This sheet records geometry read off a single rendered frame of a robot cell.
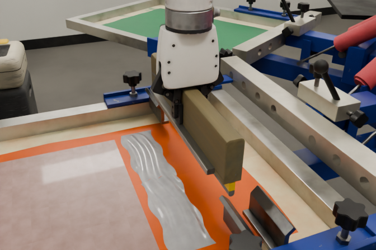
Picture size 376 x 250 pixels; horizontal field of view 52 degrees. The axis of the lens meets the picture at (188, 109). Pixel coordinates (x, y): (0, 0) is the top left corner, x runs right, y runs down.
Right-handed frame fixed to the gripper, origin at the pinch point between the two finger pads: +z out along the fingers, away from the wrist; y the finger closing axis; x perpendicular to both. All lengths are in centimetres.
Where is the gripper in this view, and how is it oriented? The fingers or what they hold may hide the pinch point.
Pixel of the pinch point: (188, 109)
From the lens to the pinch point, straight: 68.5
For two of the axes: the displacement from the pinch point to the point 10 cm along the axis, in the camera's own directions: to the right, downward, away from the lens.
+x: 3.6, 4.5, -8.2
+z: -0.1, 8.8, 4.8
